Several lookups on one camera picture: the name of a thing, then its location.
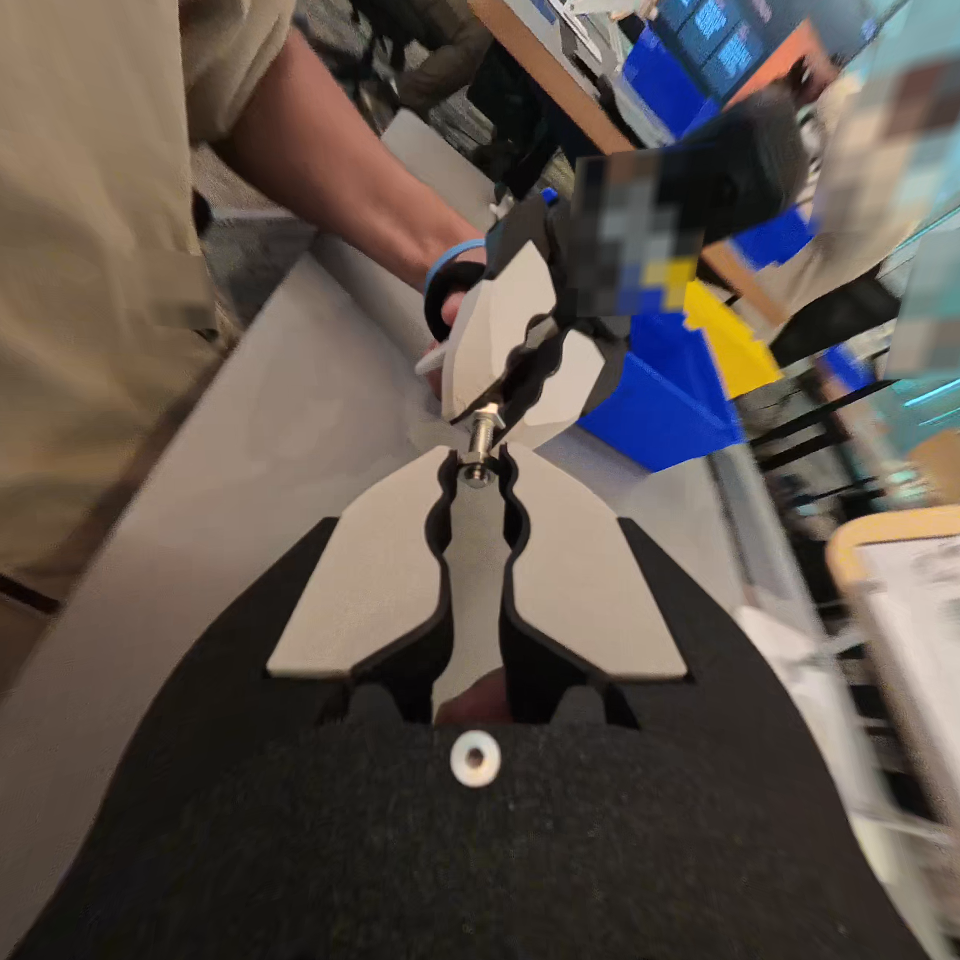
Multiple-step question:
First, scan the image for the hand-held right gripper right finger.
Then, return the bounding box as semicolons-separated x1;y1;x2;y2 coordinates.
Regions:
495;447;688;712

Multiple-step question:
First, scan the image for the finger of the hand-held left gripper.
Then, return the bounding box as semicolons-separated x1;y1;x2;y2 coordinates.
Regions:
440;240;562;429
501;327;610;451

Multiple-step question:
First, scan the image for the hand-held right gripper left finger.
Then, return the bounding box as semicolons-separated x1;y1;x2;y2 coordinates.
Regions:
266;447;460;715

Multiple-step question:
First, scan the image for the blue divided storage bin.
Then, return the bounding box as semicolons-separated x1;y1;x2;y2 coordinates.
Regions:
578;308;747;474

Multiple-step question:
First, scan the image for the silver bolt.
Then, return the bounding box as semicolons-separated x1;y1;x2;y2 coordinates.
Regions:
459;428;493;486

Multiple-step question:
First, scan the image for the person's left forearm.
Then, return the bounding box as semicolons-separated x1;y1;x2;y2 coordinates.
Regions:
222;27;484;294

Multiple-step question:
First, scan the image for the person's left hand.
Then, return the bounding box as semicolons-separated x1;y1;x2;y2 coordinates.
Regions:
438;282;478;339

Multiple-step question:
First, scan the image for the person's right hand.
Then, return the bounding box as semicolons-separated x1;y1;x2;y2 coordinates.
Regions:
440;674;513;726

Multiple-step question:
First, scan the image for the blue wristband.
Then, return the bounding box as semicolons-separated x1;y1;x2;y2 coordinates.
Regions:
423;237;490;301

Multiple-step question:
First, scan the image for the small blue storage bin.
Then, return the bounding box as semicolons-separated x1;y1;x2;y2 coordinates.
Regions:
621;30;715;139

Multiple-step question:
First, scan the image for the computer monitor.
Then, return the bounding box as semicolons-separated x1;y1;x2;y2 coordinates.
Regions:
657;0;784;94

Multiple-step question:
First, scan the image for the yellow storage bin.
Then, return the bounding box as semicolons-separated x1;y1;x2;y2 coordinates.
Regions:
683;278;784;400

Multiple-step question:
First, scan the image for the black office chair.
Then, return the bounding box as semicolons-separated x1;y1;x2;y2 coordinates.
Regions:
777;263;904;364

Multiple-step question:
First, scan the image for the brown wooden desk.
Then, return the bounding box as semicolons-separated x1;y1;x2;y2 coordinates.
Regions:
473;0;790;325

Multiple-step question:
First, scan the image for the instruction sheet on stand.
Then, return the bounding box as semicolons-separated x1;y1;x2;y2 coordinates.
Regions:
827;507;960;841

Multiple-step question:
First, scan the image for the white instruction board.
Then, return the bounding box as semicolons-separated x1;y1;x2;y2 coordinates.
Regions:
855;540;960;841

